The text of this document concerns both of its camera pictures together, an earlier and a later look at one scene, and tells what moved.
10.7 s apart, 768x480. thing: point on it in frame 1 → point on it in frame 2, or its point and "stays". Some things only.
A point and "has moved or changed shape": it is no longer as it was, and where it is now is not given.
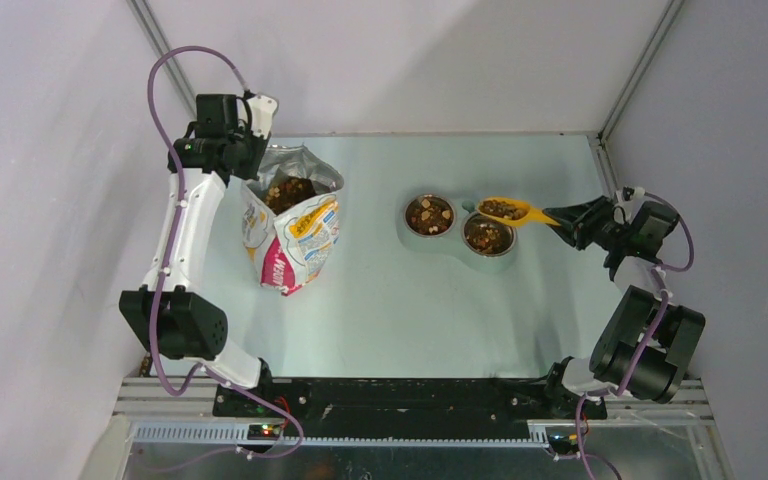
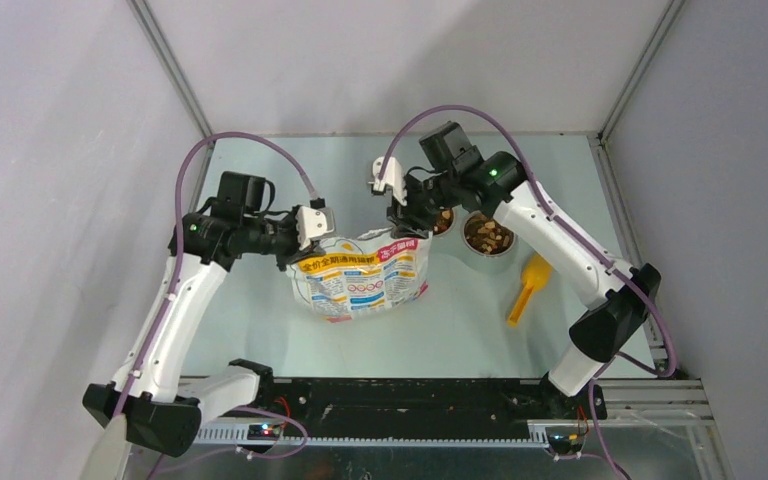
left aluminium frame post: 158,41 stays
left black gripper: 249,172 → 296,254
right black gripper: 581,219 → 407,219
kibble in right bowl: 488,235 stays
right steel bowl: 486,237 stays
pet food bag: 291,217 → 361,274
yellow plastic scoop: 512,212 has moved or changed shape
